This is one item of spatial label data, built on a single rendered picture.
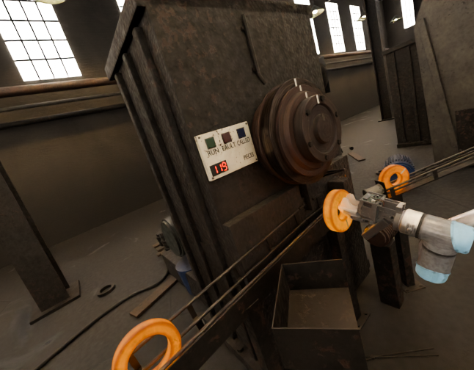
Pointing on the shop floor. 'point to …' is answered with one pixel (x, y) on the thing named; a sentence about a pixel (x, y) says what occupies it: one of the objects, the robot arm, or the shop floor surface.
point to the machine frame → (221, 60)
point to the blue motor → (400, 164)
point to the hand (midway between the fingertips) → (337, 205)
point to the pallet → (161, 244)
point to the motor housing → (387, 267)
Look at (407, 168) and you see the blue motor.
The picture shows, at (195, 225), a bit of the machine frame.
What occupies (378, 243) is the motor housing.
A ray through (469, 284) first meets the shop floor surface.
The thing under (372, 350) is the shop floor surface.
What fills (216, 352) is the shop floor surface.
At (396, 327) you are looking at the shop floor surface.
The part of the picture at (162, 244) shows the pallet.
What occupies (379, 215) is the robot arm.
